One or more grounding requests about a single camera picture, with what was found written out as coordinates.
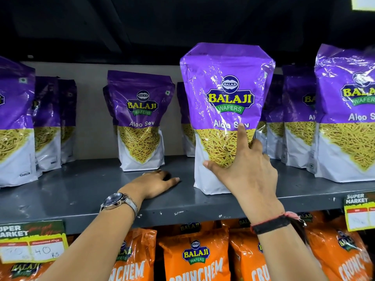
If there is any red thread bracelet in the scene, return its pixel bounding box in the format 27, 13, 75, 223
250, 211, 307, 231

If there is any dark shelf board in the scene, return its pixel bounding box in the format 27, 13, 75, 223
0, 0, 375, 66

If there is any grey metal shelf board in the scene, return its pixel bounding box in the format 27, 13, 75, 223
0, 155, 375, 235

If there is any person's left forearm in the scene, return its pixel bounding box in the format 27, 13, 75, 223
37, 202, 137, 281

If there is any row of purple packets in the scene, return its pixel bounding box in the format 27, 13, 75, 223
0, 44, 375, 188

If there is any row of orange packets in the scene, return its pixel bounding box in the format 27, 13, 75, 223
0, 211, 374, 281

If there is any purple noodle snack pouch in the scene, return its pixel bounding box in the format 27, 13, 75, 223
180, 42, 276, 195

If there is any pale shelf label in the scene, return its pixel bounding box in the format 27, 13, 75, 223
351, 0, 375, 11

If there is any green yellow price tag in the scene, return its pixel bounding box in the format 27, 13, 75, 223
343, 191, 375, 232
0, 220, 69, 264

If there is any person's left hand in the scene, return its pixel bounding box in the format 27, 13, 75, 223
118, 170, 180, 207

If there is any silver wrist watch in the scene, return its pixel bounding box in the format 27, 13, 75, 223
99, 192, 139, 217

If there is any person's right forearm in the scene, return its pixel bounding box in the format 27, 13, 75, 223
255, 221, 329, 281

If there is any black wrist band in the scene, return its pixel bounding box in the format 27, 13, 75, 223
251, 215, 294, 235

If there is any person's right hand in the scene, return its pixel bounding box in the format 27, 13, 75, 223
203, 123, 286, 226

